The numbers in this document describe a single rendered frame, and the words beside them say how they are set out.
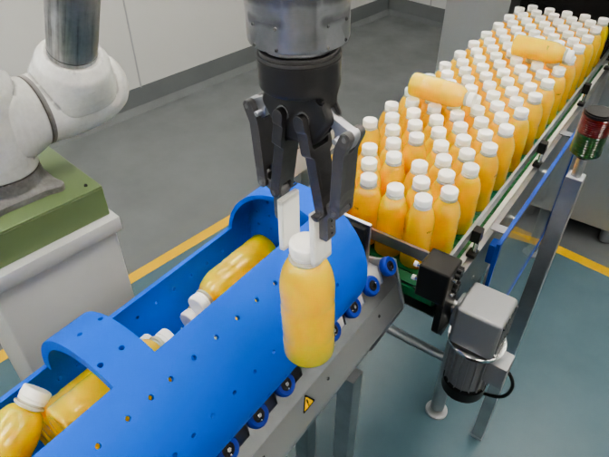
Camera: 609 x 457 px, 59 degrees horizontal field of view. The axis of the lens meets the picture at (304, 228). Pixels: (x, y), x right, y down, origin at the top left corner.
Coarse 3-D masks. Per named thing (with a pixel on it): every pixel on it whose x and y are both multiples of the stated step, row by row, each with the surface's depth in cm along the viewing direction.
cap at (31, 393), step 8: (24, 384) 70; (32, 384) 72; (24, 392) 70; (32, 392) 70; (40, 392) 70; (48, 392) 72; (24, 400) 69; (32, 400) 69; (40, 400) 70; (48, 400) 71
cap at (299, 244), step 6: (300, 234) 61; (306, 234) 61; (294, 240) 61; (300, 240) 61; (306, 240) 61; (294, 246) 60; (300, 246) 60; (306, 246) 60; (294, 252) 60; (300, 252) 59; (306, 252) 59; (294, 258) 60; (300, 258) 60; (306, 258) 59; (306, 264) 60
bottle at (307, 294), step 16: (288, 256) 62; (288, 272) 61; (304, 272) 61; (320, 272) 61; (288, 288) 62; (304, 288) 61; (320, 288) 61; (288, 304) 63; (304, 304) 62; (320, 304) 62; (288, 320) 65; (304, 320) 64; (320, 320) 64; (288, 336) 67; (304, 336) 65; (320, 336) 66; (288, 352) 69; (304, 352) 67; (320, 352) 68
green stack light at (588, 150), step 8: (576, 136) 115; (584, 136) 113; (576, 144) 116; (584, 144) 114; (592, 144) 113; (600, 144) 113; (576, 152) 116; (584, 152) 115; (592, 152) 114; (600, 152) 115
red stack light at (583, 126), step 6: (582, 114) 113; (582, 120) 113; (588, 120) 111; (594, 120) 111; (582, 126) 113; (588, 126) 112; (594, 126) 111; (600, 126) 110; (606, 126) 110; (582, 132) 113; (588, 132) 112; (594, 132) 112; (600, 132) 111; (606, 132) 112; (594, 138) 112; (600, 138) 112
